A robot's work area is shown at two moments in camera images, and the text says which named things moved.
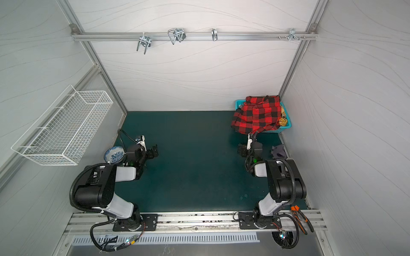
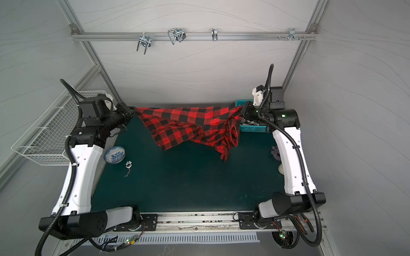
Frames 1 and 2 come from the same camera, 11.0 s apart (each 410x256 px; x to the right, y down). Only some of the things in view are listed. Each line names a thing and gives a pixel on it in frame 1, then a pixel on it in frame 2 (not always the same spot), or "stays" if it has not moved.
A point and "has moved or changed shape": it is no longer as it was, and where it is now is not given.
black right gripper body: [243, 150] to [246, 111]
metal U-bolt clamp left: [144, 39] stays
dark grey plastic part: [278, 152] stays
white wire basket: [60, 135] stays
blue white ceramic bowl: [114, 154] stays
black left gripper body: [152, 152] to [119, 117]
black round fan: [285, 238] stays
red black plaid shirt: [257, 114] has moved or changed shape
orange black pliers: [296, 210] stays
